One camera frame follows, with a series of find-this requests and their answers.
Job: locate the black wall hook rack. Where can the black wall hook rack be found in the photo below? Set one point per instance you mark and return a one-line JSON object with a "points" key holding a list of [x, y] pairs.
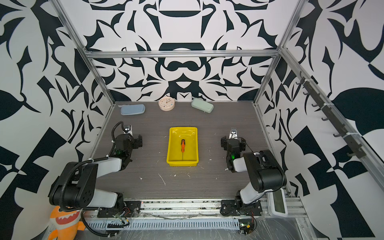
{"points": [[333, 115]]}

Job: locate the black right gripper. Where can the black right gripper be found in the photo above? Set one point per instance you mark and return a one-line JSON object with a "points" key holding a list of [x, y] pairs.
{"points": [[225, 143]]}

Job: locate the white digital timer display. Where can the white digital timer display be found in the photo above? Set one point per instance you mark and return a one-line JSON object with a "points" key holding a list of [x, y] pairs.
{"points": [[277, 205]]}

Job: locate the pink round alarm clock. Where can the pink round alarm clock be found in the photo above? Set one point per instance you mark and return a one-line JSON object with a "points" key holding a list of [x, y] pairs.
{"points": [[167, 103]]}

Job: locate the yellow plastic bin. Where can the yellow plastic bin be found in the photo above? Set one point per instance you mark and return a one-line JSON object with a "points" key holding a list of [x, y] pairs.
{"points": [[175, 157]]}

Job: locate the white slotted cable duct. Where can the white slotted cable duct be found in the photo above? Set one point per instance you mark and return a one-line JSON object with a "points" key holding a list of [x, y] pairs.
{"points": [[162, 224]]}

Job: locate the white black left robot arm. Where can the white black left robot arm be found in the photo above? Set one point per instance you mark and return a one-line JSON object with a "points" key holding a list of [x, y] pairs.
{"points": [[74, 192]]}

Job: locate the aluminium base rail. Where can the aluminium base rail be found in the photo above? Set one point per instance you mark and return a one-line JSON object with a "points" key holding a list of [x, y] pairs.
{"points": [[207, 207]]}

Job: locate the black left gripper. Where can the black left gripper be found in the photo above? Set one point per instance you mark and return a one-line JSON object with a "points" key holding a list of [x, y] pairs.
{"points": [[137, 142]]}

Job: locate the light green glasses case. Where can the light green glasses case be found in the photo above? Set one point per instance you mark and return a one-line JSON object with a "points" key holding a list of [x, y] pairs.
{"points": [[202, 105]]}

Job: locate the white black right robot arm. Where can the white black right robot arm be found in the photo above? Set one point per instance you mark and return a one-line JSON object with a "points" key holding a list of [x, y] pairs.
{"points": [[267, 178]]}

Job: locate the orange monster plush toy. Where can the orange monster plush toy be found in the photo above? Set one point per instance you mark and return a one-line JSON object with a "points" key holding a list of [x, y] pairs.
{"points": [[67, 224]]}

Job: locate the light blue glasses case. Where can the light blue glasses case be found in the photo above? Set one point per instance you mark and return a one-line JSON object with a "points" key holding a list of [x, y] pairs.
{"points": [[131, 110]]}

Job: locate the orange black screwdriver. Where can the orange black screwdriver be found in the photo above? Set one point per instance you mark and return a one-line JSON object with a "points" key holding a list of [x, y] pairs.
{"points": [[183, 144]]}

